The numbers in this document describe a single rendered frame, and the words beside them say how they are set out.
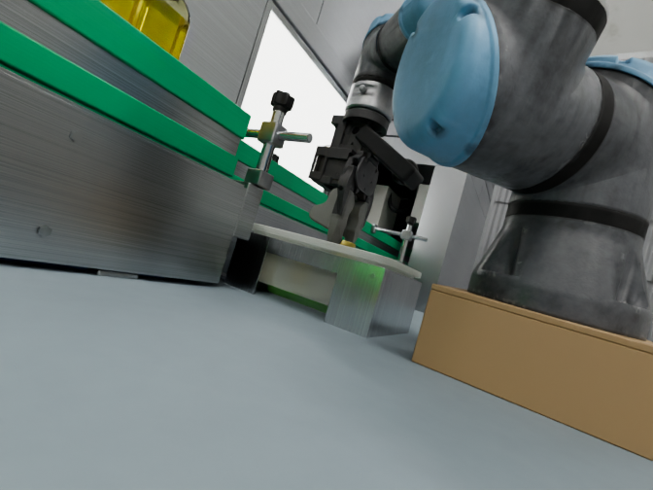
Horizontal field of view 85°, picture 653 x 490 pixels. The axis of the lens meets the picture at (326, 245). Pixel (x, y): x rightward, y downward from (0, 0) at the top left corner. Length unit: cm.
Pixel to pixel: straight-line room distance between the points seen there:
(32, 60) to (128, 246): 15
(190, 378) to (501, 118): 26
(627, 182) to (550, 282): 11
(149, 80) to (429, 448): 36
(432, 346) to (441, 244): 89
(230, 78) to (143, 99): 43
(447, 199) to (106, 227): 106
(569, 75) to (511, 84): 5
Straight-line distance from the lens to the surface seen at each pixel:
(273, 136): 47
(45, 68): 36
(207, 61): 78
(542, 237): 37
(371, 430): 18
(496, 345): 34
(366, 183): 55
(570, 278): 35
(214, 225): 43
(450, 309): 35
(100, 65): 38
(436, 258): 122
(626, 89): 41
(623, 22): 444
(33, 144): 33
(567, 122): 34
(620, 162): 39
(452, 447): 20
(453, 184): 127
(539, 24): 32
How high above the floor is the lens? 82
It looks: 3 degrees up
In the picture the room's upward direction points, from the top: 16 degrees clockwise
